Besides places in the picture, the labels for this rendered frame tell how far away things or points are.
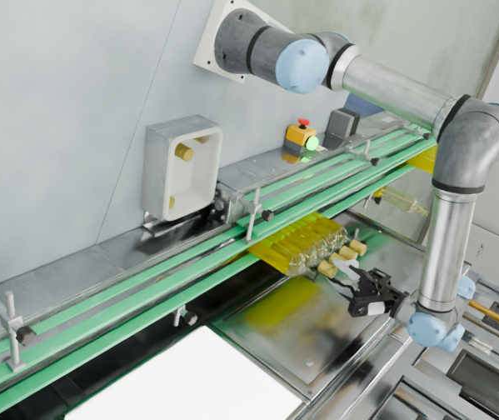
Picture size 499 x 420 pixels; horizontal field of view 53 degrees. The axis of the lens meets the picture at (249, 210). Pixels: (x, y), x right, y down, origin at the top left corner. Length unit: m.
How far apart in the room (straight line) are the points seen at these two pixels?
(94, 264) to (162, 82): 0.44
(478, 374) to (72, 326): 1.07
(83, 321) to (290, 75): 0.66
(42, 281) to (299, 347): 0.64
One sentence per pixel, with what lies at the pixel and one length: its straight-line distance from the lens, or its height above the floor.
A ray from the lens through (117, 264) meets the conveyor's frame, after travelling 1.18.
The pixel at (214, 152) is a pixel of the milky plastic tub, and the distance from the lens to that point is 1.27.
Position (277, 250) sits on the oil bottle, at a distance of 1.36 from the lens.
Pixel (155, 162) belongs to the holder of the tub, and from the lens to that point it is 1.19.
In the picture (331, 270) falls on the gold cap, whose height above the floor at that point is 1.16.
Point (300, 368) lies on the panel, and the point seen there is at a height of 1.25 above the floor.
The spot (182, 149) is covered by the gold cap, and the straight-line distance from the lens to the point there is 1.22.
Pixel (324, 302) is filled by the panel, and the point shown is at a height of 1.15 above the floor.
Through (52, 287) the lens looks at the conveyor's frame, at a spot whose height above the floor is 0.83.
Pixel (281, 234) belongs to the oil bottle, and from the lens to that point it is 1.43.
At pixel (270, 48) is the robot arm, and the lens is 1.14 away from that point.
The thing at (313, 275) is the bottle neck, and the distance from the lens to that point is 1.33.
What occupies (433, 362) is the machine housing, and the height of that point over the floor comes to 1.47.
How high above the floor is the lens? 1.57
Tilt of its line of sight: 29 degrees down
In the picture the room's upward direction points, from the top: 120 degrees clockwise
